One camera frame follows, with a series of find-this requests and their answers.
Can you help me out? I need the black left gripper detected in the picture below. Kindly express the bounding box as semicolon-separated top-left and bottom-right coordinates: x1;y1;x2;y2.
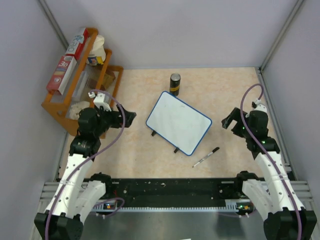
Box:
93;104;136;137

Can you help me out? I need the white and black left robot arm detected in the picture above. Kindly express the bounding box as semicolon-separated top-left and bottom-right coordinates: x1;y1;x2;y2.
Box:
34;104;137;240

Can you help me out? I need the black capped whiteboard marker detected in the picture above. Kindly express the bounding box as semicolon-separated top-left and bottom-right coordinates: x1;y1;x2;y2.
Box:
192;147;220;168

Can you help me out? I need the orange wooden shelf rack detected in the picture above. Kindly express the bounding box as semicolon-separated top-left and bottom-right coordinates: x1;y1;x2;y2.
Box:
41;27;124;136

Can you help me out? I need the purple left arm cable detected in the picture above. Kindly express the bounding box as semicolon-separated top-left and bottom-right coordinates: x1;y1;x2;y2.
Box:
44;88;126;240

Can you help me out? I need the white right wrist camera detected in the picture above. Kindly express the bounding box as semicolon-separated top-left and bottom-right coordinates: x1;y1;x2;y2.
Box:
251;99;268;113

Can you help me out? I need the grey slotted cable duct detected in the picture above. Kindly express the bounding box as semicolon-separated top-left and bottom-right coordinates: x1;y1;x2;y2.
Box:
92;199;253;213

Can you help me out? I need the red and white foil box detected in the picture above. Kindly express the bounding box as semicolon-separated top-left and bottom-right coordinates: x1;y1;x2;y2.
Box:
46;55;77;95

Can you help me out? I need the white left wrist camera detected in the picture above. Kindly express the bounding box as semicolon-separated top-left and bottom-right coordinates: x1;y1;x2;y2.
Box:
88;91;112;112

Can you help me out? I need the white bag with cartoon label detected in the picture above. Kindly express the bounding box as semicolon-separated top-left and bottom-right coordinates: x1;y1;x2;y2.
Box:
86;35;106;66

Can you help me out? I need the black Schweppes can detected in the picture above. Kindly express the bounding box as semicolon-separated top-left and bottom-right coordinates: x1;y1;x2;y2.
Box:
169;73;181;97

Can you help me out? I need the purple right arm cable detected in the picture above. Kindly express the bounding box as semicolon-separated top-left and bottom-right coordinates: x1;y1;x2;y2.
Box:
239;83;304;240

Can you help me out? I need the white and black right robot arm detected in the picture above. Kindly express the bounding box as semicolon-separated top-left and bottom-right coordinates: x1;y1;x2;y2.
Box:
221;103;317;240

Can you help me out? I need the red and white wrap box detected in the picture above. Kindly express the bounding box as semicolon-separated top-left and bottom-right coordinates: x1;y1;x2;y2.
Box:
65;27;89;61

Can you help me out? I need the brown wrapped soap block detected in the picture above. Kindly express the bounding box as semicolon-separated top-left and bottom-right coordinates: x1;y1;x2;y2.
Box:
102;69;116;89

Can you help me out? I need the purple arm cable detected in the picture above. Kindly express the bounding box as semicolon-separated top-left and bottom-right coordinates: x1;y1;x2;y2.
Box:
239;83;304;240
44;88;126;240

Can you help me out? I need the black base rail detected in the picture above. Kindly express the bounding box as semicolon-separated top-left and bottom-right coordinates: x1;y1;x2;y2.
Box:
101;178;246;208

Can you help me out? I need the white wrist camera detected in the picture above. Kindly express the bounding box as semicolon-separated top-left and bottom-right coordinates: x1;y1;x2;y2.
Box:
88;91;112;112
251;99;268;113

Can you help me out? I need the blue framed whiteboard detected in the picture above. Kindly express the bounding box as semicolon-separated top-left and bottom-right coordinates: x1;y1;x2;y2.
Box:
145;91;213;156

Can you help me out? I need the white bag lower shelf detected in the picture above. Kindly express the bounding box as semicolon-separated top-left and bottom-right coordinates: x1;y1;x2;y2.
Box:
69;101;90;120

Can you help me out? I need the clear plastic sheet pack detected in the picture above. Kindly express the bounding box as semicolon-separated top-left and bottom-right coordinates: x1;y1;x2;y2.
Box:
72;70;99;101

